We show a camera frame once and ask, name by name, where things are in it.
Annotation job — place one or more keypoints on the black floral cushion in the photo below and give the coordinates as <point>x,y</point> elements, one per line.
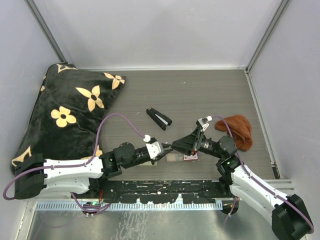
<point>69,108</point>

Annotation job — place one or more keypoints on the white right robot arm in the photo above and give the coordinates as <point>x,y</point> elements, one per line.
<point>287,214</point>

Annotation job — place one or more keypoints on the orange brown cloth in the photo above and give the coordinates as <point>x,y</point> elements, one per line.
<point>241,130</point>

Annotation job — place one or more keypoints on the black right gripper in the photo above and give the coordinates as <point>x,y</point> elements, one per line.
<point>190,144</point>

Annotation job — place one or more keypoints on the red white staple box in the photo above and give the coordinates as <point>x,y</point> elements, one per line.
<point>179,157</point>

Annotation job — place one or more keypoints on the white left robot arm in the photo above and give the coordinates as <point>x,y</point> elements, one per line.
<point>39,176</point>

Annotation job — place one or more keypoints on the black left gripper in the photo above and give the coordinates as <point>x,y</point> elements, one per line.
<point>164,146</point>

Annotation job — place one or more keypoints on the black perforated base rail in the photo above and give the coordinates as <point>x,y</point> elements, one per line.
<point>157,191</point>

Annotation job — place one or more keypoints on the black stapler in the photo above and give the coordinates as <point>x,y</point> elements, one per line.
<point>160,119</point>

